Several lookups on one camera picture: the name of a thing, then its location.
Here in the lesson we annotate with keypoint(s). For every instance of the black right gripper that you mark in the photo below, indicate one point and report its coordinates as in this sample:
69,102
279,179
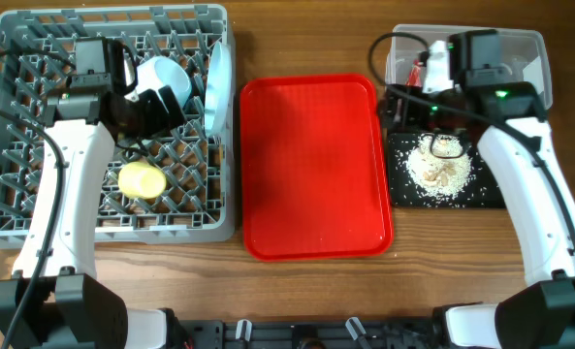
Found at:
410,118

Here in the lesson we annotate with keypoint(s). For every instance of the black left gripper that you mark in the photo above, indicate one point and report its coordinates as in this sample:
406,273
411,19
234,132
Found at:
162,123

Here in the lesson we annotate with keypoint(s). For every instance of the red snack wrapper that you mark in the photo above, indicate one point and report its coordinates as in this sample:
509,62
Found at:
414,76

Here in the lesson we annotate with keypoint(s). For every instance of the small light blue bowl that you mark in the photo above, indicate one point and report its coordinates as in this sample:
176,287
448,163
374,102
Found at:
158,72

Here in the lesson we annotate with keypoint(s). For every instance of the large light blue plate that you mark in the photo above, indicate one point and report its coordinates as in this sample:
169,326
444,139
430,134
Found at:
219,87

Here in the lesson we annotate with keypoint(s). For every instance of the yellow plastic cup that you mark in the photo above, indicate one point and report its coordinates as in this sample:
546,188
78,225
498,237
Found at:
141,180

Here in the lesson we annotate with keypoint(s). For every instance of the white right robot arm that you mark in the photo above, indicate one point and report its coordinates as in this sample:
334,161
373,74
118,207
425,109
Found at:
516,144

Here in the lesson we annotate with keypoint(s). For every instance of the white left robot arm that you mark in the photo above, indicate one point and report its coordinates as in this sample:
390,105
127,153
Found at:
53,298

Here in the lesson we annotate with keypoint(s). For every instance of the grey plastic dishwasher rack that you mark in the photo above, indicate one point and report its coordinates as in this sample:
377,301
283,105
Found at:
36,47

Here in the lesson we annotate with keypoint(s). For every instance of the pile of rice scraps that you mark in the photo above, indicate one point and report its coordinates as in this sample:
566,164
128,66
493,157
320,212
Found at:
439,166

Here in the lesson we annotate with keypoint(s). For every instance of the black rectangular tray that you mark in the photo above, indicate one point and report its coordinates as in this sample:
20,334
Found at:
481,192

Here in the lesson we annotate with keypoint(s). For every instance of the red plastic tray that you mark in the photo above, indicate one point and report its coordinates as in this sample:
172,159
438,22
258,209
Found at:
313,174

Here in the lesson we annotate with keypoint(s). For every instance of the clear plastic bin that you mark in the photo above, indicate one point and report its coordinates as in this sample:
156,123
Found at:
523,54

